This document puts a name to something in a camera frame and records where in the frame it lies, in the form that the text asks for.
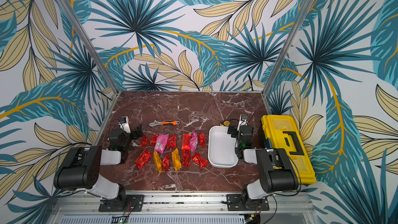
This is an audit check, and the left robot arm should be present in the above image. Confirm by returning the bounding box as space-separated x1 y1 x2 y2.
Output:
53 124 143 201

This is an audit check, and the yellow black toolbox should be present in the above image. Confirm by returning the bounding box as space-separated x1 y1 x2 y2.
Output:
259 115 317 185

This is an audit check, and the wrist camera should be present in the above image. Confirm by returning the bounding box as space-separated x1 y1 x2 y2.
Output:
118 116 131 133
237 115 249 131

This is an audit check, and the magenta tea bag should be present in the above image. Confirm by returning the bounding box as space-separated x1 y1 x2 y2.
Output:
190 131 199 152
154 134 170 154

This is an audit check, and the large yellow tea bag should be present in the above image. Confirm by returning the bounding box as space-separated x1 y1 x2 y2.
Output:
172 148 182 172

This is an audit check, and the small yellow tea bag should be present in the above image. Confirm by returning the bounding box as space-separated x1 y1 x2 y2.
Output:
153 151 162 174

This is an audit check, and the aluminium front rail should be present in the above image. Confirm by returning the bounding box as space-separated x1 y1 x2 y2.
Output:
48 191 320 224

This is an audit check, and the yellow black tape measure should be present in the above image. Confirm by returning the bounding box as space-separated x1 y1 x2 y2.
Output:
220 120 231 127

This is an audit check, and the orange handled adjustable wrench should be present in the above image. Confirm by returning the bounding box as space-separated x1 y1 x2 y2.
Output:
149 120 180 128

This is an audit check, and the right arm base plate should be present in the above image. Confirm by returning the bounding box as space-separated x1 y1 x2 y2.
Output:
223 194 269 212

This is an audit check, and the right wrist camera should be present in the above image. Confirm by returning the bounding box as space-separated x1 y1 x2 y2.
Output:
237 115 249 131

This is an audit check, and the white plastic storage box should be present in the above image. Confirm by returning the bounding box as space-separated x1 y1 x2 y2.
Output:
208 126 238 169

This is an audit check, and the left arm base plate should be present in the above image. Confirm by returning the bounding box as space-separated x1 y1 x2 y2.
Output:
98 195 145 213

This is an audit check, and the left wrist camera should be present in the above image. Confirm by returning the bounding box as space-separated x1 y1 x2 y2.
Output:
118 116 131 133

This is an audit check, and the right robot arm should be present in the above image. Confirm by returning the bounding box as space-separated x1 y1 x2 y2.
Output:
227 125 302 203

